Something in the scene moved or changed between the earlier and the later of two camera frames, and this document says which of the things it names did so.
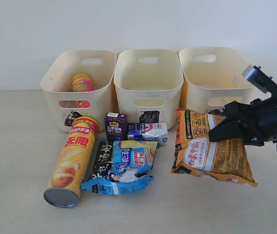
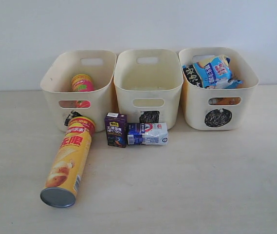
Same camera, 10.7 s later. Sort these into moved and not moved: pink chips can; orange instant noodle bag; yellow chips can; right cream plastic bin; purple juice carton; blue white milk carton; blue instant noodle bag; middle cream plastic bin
Moved: blue instant noodle bag; orange instant noodle bag; yellow chips can
Not moved: purple juice carton; middle cream plastic bin; pink chips can; blue white milk carton; right cream plastic bin
